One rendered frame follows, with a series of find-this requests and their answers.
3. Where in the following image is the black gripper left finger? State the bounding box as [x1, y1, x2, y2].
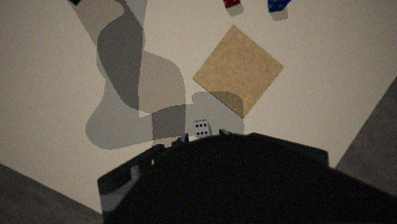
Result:
[97, 133, 189, 222]

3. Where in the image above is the blue die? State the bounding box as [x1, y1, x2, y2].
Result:
[268, 0, 291, 12]

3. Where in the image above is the tan mat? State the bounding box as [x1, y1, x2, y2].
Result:
[193, 24, 284, 118]

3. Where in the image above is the red die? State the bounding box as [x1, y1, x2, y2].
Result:
[224, 0, 240, 8]

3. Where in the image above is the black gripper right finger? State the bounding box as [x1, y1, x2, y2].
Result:
[219, 129, 329, 166]

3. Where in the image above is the white die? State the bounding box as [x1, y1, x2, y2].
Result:
[194, 120, 210, 137]

